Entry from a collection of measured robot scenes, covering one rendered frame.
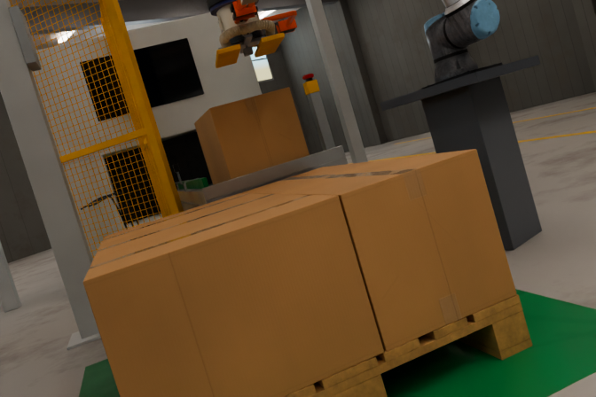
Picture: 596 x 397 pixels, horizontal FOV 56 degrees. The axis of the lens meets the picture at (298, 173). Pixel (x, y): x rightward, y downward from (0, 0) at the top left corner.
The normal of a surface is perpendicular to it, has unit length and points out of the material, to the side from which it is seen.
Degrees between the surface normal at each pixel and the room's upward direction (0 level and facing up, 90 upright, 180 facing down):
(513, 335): 90
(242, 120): 90
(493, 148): 90
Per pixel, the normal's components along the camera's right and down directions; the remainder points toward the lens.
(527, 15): -0.74, 0.25
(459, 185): 0.29, -0.03
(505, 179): 0.61, -0.14
